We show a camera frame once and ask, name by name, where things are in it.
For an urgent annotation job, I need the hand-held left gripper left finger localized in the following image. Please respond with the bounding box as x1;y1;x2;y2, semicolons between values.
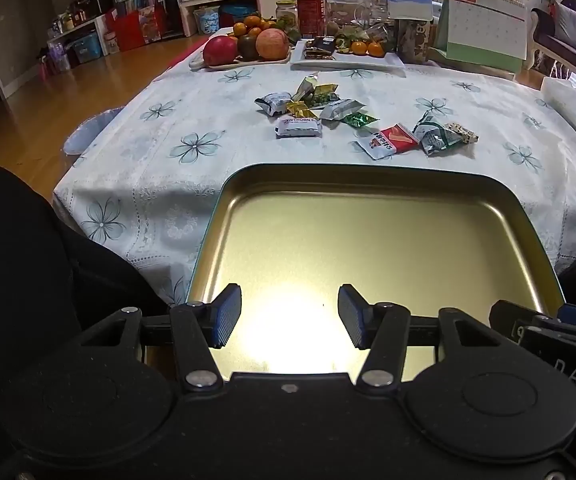
80;283;243;394

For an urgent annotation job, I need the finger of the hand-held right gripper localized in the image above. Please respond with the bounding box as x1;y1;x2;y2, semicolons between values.
488;300;536;345

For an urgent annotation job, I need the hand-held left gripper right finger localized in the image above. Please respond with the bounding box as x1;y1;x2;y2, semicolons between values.
338;283;502;393

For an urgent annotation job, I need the gold metal tin tray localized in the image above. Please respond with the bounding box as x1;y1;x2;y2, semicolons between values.
187;162;566;378

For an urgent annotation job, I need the red orange snack packet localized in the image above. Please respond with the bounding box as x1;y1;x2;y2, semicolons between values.
357;124;419;160

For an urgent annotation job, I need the beige speckled snack bar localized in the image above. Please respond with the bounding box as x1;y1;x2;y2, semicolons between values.
443;122;480;145

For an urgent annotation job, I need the green white snack packet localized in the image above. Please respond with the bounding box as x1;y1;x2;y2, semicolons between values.
412;112;464;156

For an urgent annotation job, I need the white red label snack packet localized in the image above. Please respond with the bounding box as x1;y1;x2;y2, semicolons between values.
274;115;323;139

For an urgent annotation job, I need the green foil candy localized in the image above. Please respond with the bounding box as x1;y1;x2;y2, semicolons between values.
342;112;379;130

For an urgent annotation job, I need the white grey snack packet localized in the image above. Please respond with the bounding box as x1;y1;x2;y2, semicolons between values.
319;98;366;122

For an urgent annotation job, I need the small gold foil candy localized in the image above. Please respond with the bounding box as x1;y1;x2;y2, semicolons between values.
287;101;319;120

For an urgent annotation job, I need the dark blue white snack packet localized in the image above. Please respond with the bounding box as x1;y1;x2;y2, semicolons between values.
254;91;293;117

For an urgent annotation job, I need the green yellow snack packet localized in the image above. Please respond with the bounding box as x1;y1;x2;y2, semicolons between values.
313;83;341;108

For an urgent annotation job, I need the gold silver foil snack packet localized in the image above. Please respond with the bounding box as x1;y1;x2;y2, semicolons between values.
293;74;321;103

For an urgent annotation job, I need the white floral tablecloth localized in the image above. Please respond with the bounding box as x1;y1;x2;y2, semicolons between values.
52;57;576;311

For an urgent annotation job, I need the grey blue chair seat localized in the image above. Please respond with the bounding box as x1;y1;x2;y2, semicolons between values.
62;107;123;156

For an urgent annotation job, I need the white rectangular plate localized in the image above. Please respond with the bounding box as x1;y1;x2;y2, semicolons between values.
290;39;406;72

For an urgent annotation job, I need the cream fruit plate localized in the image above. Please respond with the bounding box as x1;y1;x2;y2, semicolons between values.
189;35;293;71

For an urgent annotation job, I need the dark red apple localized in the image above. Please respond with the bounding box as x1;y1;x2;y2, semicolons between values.
203;35;239;67

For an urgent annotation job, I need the pink red apple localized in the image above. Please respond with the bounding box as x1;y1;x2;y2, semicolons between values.
255;28;290;61

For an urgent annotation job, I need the brown patterned canister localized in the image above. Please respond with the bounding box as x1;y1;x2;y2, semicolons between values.
395;17;431;65

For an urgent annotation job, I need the ornate dark sofa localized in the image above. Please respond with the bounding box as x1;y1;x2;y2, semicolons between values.
530;0;576;91

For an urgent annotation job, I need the pile of small tangerines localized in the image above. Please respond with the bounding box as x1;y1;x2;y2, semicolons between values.
230;15;279;38

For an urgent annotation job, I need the desk calendar green base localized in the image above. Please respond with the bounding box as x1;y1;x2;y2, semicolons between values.
428;0;528;66

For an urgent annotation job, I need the grey cushion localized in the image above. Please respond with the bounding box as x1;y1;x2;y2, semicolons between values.
554;6;576;58

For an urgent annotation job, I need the white printed bucket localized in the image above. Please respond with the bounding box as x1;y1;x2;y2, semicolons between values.
194;6;221;36

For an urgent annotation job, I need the blue storage bin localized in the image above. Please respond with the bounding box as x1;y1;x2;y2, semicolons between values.
70;35;103;63

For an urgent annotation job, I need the red box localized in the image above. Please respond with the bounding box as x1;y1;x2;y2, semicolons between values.
105;7;161;51

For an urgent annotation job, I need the small glass jar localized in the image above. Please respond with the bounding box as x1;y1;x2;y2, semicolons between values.
275;0;299;31

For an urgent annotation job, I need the red tin can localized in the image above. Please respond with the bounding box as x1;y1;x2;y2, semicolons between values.
296;0;327;37

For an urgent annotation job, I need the large clear glass jar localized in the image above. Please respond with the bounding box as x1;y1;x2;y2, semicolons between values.
325;0;371;28

